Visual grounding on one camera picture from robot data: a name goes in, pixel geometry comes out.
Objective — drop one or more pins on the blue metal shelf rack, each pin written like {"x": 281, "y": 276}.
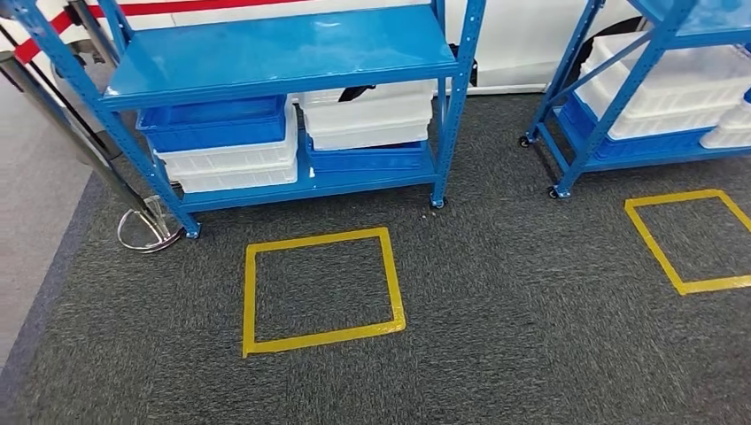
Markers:
{"x": 264, "y": 47}

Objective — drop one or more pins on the blue plastic crate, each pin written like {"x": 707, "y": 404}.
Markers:
{"x": 633, "y": 146}
{"x": 364, "y": 158}
{"x": 211, "y": 132}

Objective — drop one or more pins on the white plastic crate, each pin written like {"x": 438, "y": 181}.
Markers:
{"x": 730, "y": 132}
{"x": 675, "y": 88}
{"x": 234, "y": 180}
{"x": 369, "y": 138}
{"x": 375, "y": 111}
{"x": 234, "y": 158}

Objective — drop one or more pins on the black plastic piece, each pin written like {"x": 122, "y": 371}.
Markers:
{"x": 355, "y": 91}

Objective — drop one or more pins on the black ribbed object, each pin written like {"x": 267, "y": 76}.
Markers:
{"x": 474, "y": 70}

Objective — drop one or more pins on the blue wheeled rack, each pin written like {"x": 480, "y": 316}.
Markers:
{"x": 586, "y": 146}

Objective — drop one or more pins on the white car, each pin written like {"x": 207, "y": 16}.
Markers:
{"x": 516, "y": 35}

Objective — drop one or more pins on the red barrier belt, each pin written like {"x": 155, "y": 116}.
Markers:
{"x": 35, "y": 44}
{"x": 176, "y": 7}

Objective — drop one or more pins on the chrome stanchion post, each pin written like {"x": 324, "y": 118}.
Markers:
{"x": 58, "y": 126}

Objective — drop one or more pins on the black-headed belt post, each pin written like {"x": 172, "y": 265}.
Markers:
{"x": 97, "y": 35}

